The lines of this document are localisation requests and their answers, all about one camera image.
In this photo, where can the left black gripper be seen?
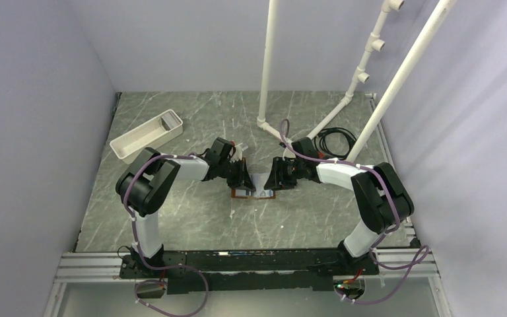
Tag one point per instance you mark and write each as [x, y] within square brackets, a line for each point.
[242, 179]

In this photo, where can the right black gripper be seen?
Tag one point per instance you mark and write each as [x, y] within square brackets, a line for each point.
[277, 178]

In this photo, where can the brown leather card holder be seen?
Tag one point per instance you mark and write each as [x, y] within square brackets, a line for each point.
[247, 194]

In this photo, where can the white VIP credit card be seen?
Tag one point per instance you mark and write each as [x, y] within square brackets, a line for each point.
[259, 180]

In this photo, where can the white rectangular plastic tray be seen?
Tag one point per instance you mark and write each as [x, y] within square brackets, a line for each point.
[154, 133]

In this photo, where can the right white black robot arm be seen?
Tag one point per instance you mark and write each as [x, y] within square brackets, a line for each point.
[382, 200]

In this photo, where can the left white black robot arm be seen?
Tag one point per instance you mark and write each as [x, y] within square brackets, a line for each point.
[145, 185]

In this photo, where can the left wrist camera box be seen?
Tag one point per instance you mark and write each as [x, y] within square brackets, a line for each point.
[219, 151]

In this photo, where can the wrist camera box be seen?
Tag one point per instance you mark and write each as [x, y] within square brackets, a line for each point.
[219, 151]
[305, 146]

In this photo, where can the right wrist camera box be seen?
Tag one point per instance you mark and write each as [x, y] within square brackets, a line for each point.
[305, 146]

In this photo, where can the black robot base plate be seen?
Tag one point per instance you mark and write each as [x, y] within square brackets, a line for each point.
[183, 273]

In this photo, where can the aluminium extrusion rail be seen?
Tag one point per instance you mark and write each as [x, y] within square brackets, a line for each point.
[107, 267]

